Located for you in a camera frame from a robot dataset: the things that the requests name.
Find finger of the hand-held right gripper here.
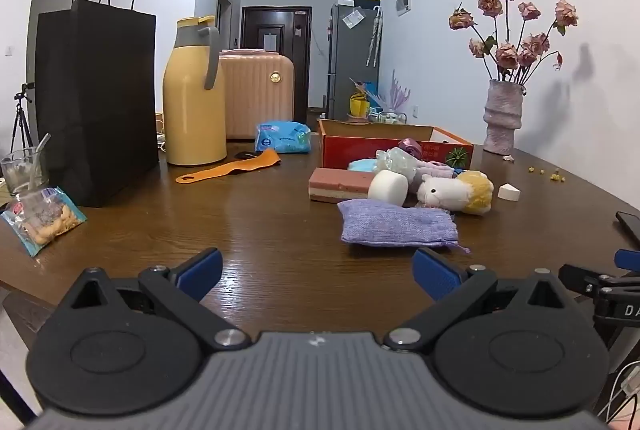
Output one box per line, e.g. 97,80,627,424
614,249,640,271
558,264,606,297

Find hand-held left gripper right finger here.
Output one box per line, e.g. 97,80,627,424
384,247,582,353

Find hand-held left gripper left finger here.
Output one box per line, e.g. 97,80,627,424
55,247,252,353

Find purple linen pouch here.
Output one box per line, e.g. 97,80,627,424
337,199,472,255

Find plush sheep toy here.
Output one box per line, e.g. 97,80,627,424
416,170,495,216

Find pink fluffy towel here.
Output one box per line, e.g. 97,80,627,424
412,160,466,185

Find clear plastic bag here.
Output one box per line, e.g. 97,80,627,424
375,148,418,183

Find pink layered sponge block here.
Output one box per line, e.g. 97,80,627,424
308,168,377,203

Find red cardboard box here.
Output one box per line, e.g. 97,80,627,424
318,119,475,173

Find black smartphone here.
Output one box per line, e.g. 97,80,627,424
615,211,640,248

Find scattered yellow flower buds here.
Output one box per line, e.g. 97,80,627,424
527,166,567,183

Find blue plastic snack bag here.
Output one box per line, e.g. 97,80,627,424
254,122,312,155

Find yellow thermos jug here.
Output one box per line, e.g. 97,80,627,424
162,16,228,167

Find rack of small bottles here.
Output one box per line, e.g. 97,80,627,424
367,107,407,125

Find blue snack packet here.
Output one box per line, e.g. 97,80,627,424
0,186,88,258

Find pink ceramic vase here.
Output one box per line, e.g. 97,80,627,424
482,78,527,156

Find purple feather decoration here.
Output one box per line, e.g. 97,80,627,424
377,70,412,113

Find pink suitcase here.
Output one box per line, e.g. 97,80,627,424
219,50,296,141

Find black paper bag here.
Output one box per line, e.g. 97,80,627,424
34,0,160,209

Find clear straw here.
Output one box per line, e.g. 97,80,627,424
29,133,51,191

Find glass cup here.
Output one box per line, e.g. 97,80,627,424
0,146,49,198

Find dried rose bouquet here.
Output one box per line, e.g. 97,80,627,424
448,0,580,85

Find grey refrigerator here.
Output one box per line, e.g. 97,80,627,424
327,2,382,121

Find black tripod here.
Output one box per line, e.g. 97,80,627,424
11,82,36,155

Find folded umbrella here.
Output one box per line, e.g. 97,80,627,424
366,6,383,68

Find grey side door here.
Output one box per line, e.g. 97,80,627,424
216,0,235,51

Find dark brown entrance door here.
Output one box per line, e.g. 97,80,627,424
240,6,313,123

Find white cable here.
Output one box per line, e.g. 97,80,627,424
600,360,640,426

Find orange strap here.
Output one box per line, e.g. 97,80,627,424
175,148,282,184

